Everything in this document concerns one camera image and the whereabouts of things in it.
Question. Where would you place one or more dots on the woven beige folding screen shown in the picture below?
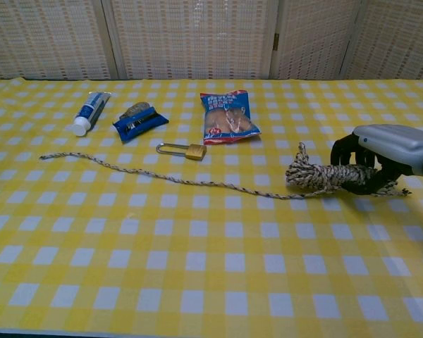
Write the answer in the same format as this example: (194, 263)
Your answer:
(190, 35)

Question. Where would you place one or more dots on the yellow white checked tablecloth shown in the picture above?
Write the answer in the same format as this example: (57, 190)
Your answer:
(197, 246)

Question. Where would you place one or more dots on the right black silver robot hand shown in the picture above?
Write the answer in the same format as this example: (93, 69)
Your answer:
(391, 141)

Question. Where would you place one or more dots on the blue snack bar wrapper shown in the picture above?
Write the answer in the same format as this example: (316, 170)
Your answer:
(141, 125)

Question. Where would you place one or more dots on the red blue snack bag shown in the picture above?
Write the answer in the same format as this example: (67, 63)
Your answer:
(227, 118)

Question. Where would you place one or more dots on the small olive grey packet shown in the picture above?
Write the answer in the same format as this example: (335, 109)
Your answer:
(135, 109)

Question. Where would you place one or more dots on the white blue toothpaste tube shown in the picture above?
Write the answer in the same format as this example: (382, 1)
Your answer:
(90, 111)

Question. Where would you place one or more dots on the brass long-shackle padlock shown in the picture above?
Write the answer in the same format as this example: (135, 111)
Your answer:
(196, 152)

